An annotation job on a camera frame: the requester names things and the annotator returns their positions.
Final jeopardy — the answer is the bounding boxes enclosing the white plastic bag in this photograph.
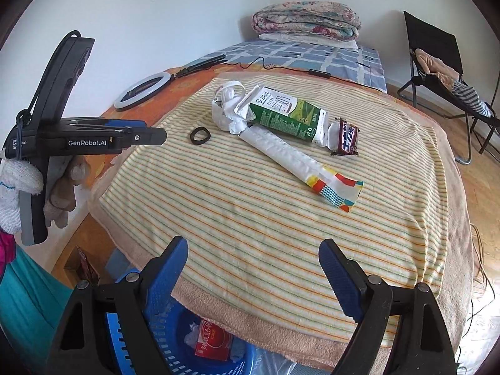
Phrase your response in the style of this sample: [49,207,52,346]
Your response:
[211,80,259,135]

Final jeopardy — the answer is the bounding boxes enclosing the long white snack wrapper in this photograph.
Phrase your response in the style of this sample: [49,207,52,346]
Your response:
[239,124,364,213]

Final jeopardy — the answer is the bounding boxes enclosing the green white milk carton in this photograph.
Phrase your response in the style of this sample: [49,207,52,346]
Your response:
[248,86,329,147]

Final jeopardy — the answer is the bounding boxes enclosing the brown chocolate bar wrapper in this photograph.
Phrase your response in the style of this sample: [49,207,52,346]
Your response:
[328,118,359,156]

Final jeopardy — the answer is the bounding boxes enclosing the blue plastic trash basket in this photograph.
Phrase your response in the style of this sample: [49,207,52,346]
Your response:
[105,267,259,375]

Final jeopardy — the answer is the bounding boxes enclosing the white gloved left hand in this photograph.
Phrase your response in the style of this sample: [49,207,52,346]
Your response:
[1,155,91,234]

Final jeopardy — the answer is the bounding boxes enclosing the teal fabric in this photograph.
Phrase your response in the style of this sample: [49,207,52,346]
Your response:
[1,247,72,374]

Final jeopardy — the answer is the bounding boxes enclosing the orange floral bed sheet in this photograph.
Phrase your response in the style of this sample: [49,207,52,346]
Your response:
[50,65,275,282]

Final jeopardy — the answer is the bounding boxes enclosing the red package in basket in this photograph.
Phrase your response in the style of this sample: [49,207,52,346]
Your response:
[194,319,233,362]

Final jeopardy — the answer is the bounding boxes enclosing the clear plastic bag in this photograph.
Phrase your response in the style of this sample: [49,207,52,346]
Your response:
[252,348,330,375]

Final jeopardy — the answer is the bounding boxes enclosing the beige blanket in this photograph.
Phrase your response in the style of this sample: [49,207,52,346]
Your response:
[87,70,476,372]

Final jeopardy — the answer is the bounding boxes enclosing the striped garment on chair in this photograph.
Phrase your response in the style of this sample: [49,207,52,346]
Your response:
[452,80,493,118]

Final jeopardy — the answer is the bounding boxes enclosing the folded floral quilt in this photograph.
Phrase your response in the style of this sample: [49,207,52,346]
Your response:
[252,1,362,42]

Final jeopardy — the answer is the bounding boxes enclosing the blue checkered bed sheet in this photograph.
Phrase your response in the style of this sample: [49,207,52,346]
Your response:
[193,39,387,92]

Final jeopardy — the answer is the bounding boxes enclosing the beige cloth on chair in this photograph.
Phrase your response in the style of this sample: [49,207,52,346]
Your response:
[414,48,460,92]

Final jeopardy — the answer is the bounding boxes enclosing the black folding chair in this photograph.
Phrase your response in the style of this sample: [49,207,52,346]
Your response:
[397,11,499,165]

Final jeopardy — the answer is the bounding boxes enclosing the floor cables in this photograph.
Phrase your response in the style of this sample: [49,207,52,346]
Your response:
[454,222,498,375]

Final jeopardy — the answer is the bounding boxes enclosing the white ring light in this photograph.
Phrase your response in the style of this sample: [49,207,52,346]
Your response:
[113,72,173,111]

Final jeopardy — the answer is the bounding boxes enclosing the black hair tie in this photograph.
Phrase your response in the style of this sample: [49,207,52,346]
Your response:
[189,126,213,147]

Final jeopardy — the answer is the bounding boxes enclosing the black ring light stand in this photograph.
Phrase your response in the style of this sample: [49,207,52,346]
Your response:
[172,54,226,80]

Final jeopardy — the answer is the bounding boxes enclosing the black cable with remote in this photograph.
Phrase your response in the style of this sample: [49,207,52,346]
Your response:
[223,55,383,91]

